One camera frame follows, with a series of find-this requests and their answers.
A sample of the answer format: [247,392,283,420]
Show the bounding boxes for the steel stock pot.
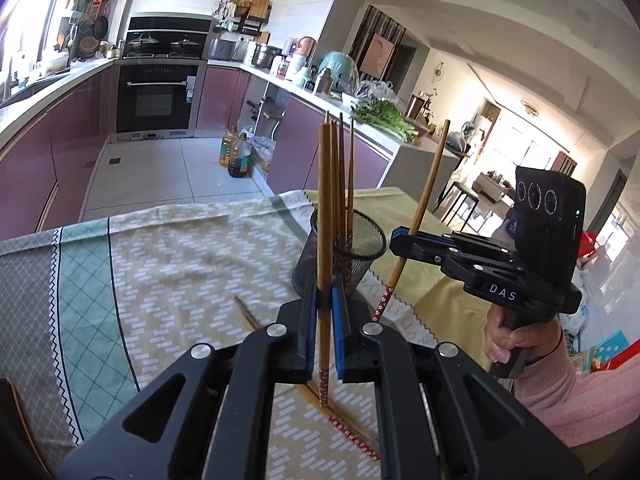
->
[250,42,281,70]

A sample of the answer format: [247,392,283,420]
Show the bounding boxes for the person's right forearm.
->
[510,325,640,448]

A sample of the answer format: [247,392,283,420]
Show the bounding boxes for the pink wall painting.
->
[361,31,393,77]

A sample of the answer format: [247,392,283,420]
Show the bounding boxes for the kitchen window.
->
[0,0,76,66]

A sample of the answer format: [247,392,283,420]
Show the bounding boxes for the black stool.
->
[435,180,481,226]

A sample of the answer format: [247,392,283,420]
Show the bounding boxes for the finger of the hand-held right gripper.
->
[389,239,526,287]
[391,227,516,262]

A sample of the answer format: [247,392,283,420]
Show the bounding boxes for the pink kitchen base cabinets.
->
[0,57,118,241]
[195,60,461,211]

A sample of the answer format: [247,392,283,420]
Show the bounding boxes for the black integrated stove oven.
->
[114,12,213,141]

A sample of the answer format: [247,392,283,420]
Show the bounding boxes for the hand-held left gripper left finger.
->
[57,287,321,480]

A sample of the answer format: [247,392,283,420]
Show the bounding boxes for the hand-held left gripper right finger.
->
[330,275,586,480]

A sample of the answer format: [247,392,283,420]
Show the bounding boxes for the patterned tablecloth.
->
[0,187,501,480]

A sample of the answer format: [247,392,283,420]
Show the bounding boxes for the teal kitchen appliance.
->
[318,51,358,93]

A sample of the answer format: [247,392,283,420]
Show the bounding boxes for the dark wooden chair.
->
[0,377,53,480]

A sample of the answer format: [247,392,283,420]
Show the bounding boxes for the black wall rack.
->
[218,0,273,36]

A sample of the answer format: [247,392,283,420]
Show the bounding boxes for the yellow oil bottle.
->
[218,126,240,168]

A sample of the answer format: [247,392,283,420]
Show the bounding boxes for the lidded cooking pot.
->
[125,32,160,56]
[170,35,201,56]

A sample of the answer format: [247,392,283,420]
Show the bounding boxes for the clear plastic bag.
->
[355,80,401,106]

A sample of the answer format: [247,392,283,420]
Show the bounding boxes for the silver countertop appliance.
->
[207,37,236,61]

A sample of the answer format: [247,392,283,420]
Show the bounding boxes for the person's right hand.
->
[482,305,564,366]

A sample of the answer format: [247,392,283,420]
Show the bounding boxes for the bunch of green vegetables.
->
[352,99,418,143]

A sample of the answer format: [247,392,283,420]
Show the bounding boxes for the black mesh holder cup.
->
[292,205,387,306]

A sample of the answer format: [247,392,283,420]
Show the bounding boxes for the red-ended wooden chopstick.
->
[371,120,451,323]
[317,122,332,406]
[235,296,376,456]
[234,296,380,461]

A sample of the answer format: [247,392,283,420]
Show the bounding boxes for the dark oil bottle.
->
[227,132,252,178]

